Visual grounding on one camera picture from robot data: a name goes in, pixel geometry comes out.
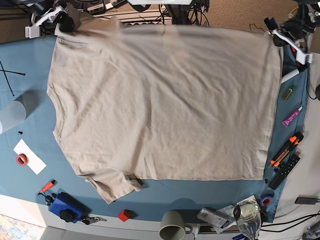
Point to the frosted plastic cup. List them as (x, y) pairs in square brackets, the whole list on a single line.
[(12, 115)]

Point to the black remote control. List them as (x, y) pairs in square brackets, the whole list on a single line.
[(284, 172)]

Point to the yellow green battery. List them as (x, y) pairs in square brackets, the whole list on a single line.
[(288, 93)]

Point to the orange black utility knife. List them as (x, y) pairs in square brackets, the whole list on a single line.
[(288, 146)]

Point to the purple tube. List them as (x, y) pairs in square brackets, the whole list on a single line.
[(291, 117)]

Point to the blue table cloth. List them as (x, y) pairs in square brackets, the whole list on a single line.
[(24, 76)]

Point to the beige T-shirt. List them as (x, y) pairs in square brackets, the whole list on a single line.
[(162, 102)]

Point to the orange marker pen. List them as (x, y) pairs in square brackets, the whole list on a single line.
[(49, 185)]

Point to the purple tape roll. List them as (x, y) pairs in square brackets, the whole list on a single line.
[(266, 199)]

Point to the white wrist camera screen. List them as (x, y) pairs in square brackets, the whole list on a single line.
[(32, 32), (303, 57)]

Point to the grey ceramic mug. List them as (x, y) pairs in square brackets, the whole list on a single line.
[(173, 227)]

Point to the packaged white device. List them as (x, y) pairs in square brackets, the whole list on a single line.
[(214, 218)]

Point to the red tape roll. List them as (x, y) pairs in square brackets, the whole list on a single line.
[(22, 159)]

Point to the white paper sheet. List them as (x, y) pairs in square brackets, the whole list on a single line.
[(34, 162)]

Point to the black gripper body screen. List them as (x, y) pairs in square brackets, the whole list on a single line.
[(280, 42), (65, 22)]

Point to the black power adapter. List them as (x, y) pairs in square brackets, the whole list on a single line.
[(306, 200)]

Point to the blue box with knob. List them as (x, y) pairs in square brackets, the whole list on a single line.
[(68, 208)]

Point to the red cube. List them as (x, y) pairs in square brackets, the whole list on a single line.
[(124, 215)]

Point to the key bunch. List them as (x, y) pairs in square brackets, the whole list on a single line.
[(92, 219)]

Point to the clear wine glass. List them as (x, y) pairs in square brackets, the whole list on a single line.
[(248, 218)]

